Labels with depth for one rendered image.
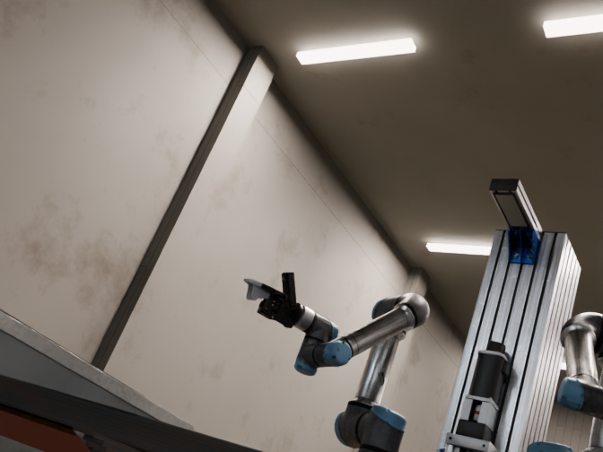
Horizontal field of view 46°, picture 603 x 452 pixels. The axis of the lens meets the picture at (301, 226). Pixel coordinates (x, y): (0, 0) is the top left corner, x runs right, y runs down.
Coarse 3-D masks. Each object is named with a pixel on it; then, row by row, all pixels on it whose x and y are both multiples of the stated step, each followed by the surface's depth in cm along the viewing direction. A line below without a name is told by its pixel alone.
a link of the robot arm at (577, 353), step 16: (576, 320) 205; (592, 320) 205; (560, 336) 206; (576, 336) 198; (592, 336) 201; (576, 352) 190; (592, 352) 192; (576, 368) 183; (592, 368) 183; (576, 384) 174; (592, 384) 175; (560, 400) 175; (576, 400) 172; (592, 400) 172
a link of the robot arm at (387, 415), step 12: (372, 408) 224; (384, 408) 220; (360, 420) 225; (372, 420) 220; (384, 420) 218; (396, 420) 218; (360, 432) 223; (372, 432) 217; (384, 432) 216; (396, 432) 217; (360, 444) 225; (372, 444) 215; (384, 444) 215; (396, 444) 217
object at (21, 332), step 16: (0, 320) 187; (16, 320) 190; (16, 336) 191; (32, 336) 195; (48, 352) 200; (64, 352) 204; (80, 368) 209; (96, 384) 214; (112, 384) 219; (128, 400) 225; (144, 400) 231; (160, 416) 237; (176, 416) 244
